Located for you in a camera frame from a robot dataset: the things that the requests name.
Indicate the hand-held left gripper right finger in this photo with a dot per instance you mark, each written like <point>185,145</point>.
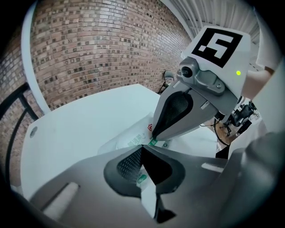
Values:
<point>200,178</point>

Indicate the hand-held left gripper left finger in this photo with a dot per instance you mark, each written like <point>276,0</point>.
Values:
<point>89,178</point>

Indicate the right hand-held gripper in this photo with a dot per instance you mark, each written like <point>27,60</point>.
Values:
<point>222,66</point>

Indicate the white wet wipes pack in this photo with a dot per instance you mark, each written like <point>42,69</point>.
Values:
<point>131,138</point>

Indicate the person's right forearm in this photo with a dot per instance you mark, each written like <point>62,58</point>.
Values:
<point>253,84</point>

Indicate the dark folding chair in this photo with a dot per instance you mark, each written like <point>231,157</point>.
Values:
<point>165,81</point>

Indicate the black office chair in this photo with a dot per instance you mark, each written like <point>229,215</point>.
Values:
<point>241,115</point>

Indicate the black metal railing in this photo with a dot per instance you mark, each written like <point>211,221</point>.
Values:
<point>16,124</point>

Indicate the person's white shirt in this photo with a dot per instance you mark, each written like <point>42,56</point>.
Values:
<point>267,55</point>

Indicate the white pillar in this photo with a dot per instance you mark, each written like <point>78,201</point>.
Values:
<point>29,66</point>

